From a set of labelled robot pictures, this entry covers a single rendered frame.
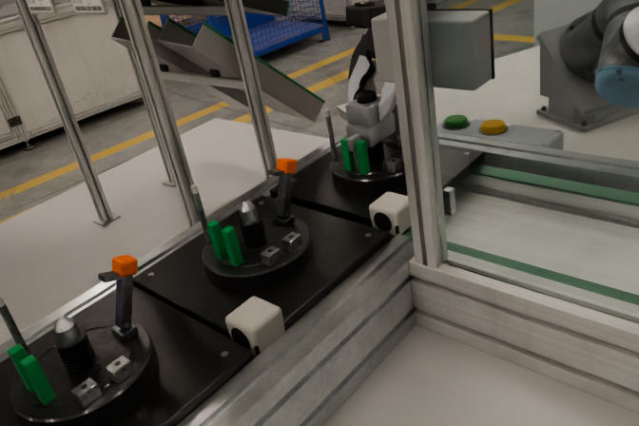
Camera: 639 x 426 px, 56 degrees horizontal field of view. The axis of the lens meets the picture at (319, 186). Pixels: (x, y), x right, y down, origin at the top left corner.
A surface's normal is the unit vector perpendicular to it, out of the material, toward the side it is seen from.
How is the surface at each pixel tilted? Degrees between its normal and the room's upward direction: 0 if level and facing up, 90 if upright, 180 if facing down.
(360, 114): 90
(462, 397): 0
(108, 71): 90
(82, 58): 90
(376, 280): 0
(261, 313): 0
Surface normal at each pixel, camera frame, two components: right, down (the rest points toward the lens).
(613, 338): -0.65, 0.44
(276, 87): 0.62, 0.26
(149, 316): -0.17, -0.88
